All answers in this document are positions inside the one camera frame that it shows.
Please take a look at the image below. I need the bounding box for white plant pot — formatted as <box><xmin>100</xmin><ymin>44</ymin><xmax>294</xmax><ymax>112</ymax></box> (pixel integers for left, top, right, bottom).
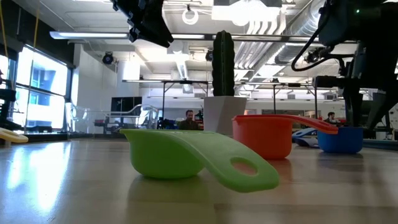
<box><xmin>203</xmin><ymin>95</ymin><xmax>248</xmax><ymax>137</ymax></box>

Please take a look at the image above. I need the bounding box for green cactus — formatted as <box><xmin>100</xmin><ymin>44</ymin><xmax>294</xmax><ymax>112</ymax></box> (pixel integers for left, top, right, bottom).
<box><xmin>211</xmin><ymin>30</ymin><xmax>236</xmax><ymax>97</ymax></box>

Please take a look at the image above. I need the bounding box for person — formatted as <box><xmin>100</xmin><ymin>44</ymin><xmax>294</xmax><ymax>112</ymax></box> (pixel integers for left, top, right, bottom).
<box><xmin>178</xmin><ymin>109</ymin><xmax>201</xmax><ymax>131</ymax></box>
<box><xmin>324</xmin><ymin>111</ymin><xmax>339</xmax><ymax>124</ymax></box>

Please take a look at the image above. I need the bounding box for black metal frame stand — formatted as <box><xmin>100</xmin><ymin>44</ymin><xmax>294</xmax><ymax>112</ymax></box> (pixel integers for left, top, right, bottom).
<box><xmin>272</xmin><ymin>83</ymin><xmax>318</xmax><ymax>125</ymax></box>
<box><xmin>161</xmin><ymin>80</ymin><xmax>210</xmax><ymax>129</ymax></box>

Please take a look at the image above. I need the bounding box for yellow hanging strap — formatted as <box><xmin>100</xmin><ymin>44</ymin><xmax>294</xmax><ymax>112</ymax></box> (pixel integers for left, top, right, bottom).
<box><xmin>0</xmin><ymin>0</ymin><xmax>8</xmax><ymax>78</ymax></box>
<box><xmin>32</xmin><ymin>0</ymin><xmax>41</xmax><ymax>49</ymax></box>

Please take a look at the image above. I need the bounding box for green measuring cup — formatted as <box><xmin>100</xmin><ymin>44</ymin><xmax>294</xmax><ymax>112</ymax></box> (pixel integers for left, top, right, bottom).
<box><xmin>120</xmin><ymin>129</ymin><xmax>280</xmax><ymax>194</ymax></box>

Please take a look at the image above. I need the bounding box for long ceiling light strip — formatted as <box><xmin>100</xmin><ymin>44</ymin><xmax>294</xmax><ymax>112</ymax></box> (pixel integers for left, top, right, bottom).
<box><xmin>49</xmin><ymin>30</ymin><xmax>129</xmax><ymax>40</ymax></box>
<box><xmin>170</xmin><ymin>33</ymin><xmax>205</xmax><ymax>40</ymax></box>
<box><xmin>289</xmin><ymin>36</ymin><xmax>321</xmax><ymax>42</ymax></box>

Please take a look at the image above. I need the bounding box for clear plastic basket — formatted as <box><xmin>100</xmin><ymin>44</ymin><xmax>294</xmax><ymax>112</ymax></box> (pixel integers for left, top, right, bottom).
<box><xmin>67</xmin><ymin>103</ymin><xmax>160</xmax><ymax>138</ymax></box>

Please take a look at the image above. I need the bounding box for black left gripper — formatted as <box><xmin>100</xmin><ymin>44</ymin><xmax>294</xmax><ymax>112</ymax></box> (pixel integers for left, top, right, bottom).
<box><xmin>111</xmin><ymin>0</ymin><xmax>175</xmax><ymax>49</ymax></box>

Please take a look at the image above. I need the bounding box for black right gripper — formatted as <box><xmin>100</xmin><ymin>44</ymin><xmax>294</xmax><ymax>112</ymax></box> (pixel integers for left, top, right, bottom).
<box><xmin>343</xmin><ymin>43</ymin><xmax>398</xmax><ymax>131</ymax></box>

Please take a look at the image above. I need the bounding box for blue measuring cup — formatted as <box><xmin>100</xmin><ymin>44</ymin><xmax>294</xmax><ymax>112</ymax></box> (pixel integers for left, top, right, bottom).
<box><xmin>317</xmin><ymin>126</ymin><xmax>364</xmax><ymax>154</ymax></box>

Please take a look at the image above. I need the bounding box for black overhead frame beam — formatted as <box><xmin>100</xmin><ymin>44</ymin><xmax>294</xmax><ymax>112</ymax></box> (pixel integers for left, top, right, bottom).
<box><xmin>49</xmin><ymin>30</ymin><xmax>357</xmax><ymax>44</ymax></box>

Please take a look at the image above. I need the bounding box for yellow measuring cup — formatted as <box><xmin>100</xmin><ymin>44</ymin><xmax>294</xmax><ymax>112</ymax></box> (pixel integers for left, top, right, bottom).
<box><xmin>0</xmin><ymin>127</ymin><xmax>29</xmax><ymax>144</ymax></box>

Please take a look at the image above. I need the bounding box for white hanging ring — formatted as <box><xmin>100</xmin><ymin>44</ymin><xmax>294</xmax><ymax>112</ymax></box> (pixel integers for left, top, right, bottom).
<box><xmin>182</xmin><ymin>7</ymin><xmax>200</xmax><ymax>26</ymax></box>

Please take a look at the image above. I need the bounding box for orange measuring cup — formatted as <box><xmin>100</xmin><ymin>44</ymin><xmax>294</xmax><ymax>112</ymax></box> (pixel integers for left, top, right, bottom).
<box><xmin>232</xmin><ymin>114</ymin><xmax>339</xmax><ymax>161</ymax></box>

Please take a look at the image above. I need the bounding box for silver ventilation duct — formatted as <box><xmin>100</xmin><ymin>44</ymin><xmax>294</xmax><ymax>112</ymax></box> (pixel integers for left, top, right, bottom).
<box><xmin>273</xmin><ymin>0</ymin><xmax>327</xmax><ymax>65</ymax></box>

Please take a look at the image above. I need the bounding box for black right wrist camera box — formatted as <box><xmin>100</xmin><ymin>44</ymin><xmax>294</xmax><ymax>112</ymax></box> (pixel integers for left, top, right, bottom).
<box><xmin>312</xmin><ymin>75</ymin><xmax>346</xmax><ymax>89</ymax></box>

